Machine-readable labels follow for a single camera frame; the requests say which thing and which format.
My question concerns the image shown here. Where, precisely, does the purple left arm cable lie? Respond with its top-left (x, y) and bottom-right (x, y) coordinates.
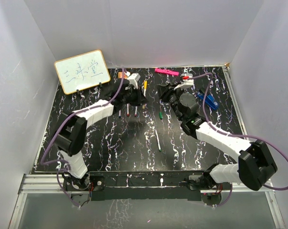
top-left (40, 67), bottom-right (132, 210)

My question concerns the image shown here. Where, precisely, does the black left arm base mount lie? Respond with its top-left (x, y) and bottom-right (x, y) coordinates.
top-left (62, 174), bottom-right (105, 201)

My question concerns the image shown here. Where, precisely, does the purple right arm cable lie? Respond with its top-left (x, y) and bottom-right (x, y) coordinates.
top-left (189, 72), bottom-right (288, 208)

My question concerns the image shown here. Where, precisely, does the small whiteboard with wooden frame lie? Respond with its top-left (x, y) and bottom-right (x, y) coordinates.
top-left (54, 50), bottom-right (111, 95)

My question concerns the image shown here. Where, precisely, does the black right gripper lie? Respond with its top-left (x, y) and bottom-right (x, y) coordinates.
top-left (157, 83), bottom-right (185, 122)

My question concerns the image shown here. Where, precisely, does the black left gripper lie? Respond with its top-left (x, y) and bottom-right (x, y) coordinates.
top-left (122, 86), bottom-right (148, 107)

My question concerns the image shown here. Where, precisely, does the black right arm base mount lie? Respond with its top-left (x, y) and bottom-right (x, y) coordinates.
top-left (179, 175), bottom-right (223, 199)

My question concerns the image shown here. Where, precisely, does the aluminium front rail frame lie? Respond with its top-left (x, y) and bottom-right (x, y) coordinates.
top-left (9, 175), bottom-right (286, 229)

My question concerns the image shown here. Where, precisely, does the white pen with green end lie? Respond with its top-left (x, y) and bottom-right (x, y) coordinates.
top-left (154, 129), bottom-right (162, 152)

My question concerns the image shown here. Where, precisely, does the blue stapler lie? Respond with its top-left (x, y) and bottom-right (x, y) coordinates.
top-left (197, 88), bottom-right (219, 110)

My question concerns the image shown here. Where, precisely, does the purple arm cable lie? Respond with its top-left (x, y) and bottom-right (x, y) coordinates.
top-left (189, 72), bottom-right (288, 208)
top-left (40, 67), bottom-right (132, 210)

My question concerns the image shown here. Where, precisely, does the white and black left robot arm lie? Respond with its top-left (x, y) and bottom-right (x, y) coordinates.
top-left (54, 78), bottom-right (147, 190)

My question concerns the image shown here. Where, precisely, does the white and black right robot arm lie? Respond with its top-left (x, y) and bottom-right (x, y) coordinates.
top-left (157, 83), bottom-right (278, 191)

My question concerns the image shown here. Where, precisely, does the orange spiral notebook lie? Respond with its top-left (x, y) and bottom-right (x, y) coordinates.
top-left (118, 72), bottom-right (130, 79)

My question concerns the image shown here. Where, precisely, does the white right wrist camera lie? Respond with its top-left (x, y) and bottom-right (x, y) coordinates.
top-left (174, 73), bottom-right (194, 90)

